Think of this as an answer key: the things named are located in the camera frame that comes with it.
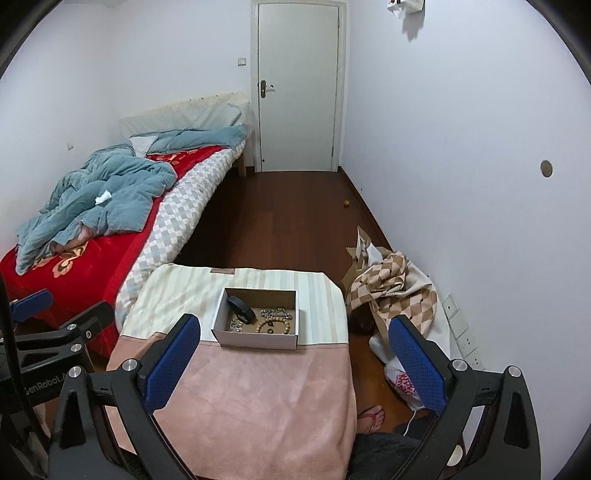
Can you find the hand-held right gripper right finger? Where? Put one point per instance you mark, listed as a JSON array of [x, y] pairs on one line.
[[415, 360]]

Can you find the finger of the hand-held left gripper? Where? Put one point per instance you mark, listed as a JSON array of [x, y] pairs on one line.
[[32, 302], [69, 330]]

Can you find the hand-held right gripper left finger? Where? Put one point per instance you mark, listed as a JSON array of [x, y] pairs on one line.
[[171, 364]]

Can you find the black smart band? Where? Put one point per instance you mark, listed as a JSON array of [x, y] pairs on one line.
[[240, 307]]

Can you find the white cardboard box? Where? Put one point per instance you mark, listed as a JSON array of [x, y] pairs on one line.
[[258, 341]]

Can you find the plastic bag with red print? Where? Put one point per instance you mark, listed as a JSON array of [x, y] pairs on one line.
[[404, 383]]

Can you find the bed with red blanket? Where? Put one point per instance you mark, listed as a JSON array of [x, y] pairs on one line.
[[92, 272]]

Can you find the person's foot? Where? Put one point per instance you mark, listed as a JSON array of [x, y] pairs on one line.
[[373, 417]]

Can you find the beige checkered cloth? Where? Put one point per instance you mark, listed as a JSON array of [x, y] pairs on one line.
[[397, 281]]

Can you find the table with pink cloth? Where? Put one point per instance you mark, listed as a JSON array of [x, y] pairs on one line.
[[254, 392]]

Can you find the small white tissue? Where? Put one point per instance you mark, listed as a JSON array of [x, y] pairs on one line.
[[102, 197]]

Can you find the blue quilt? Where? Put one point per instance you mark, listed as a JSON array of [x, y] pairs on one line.
[[115, 194]]

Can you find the grey checkered bed sheet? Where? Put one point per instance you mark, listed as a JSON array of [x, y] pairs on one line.
[[184, 217]]

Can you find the pale striped pillow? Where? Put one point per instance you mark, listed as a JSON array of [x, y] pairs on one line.
[[184, 115]]

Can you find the white door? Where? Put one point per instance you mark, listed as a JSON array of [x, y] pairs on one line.
[[300, 92]]

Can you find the white wall socket row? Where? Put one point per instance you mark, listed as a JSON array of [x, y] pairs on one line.
[[464, 332]]

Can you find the round wall hole cover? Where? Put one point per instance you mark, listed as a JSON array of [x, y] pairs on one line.
[[546, 169]]

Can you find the white wall hanger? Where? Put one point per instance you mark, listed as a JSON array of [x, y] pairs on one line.
[[406, 5]]

